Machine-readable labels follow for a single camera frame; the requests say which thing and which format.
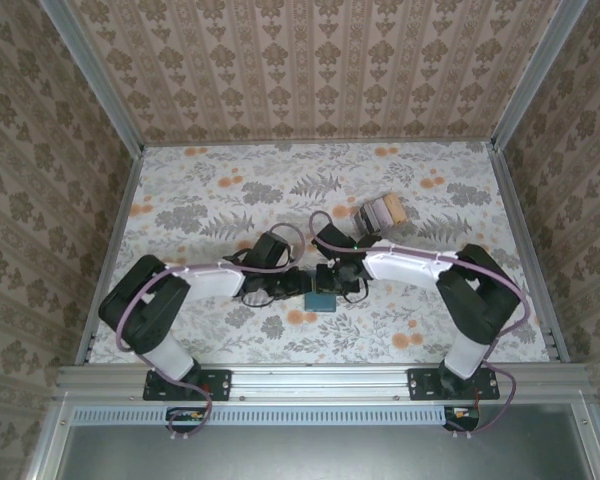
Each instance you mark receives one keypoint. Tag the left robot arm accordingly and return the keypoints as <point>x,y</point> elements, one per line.
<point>140,305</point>

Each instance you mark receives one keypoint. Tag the aluminium table side rail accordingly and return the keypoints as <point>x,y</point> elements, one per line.
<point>519,225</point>
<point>117,225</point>

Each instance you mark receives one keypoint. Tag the grey metal panel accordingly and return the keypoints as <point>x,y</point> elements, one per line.
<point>305,455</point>

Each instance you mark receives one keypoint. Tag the orange card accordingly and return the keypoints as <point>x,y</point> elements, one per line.
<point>394,210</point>

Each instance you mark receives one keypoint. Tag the black controller board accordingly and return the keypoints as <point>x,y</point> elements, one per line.
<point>462,419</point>
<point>185,420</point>

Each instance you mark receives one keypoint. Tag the aluminium front rail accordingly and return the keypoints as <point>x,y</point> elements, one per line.
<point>320,382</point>

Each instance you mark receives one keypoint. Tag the teal card holder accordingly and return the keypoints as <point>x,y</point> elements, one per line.
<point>321,303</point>

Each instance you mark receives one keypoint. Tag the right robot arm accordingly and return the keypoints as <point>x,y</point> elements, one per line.
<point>480,295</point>

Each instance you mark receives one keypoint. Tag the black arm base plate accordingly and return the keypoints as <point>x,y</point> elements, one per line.
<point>422,385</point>
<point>217,385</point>

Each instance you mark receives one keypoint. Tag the aluminium frame post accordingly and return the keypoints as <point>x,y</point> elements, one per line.
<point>102,85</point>
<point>535,75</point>

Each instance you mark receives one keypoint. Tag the pale lilac card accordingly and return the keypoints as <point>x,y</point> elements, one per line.
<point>379,214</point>

